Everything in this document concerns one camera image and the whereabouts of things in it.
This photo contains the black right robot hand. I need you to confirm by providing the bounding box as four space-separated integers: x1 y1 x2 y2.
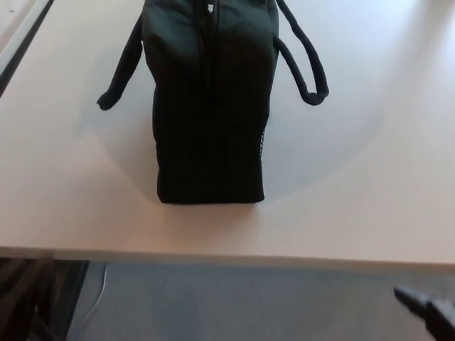
392 286 455 341

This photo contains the black fabric lunch bag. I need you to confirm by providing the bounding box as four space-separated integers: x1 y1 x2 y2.
95 0 330 205

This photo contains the white floor cable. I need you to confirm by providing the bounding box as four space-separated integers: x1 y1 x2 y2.
75 262 109 320

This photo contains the black metal desk leg frame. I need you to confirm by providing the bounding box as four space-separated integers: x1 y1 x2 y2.
0 256 90 341

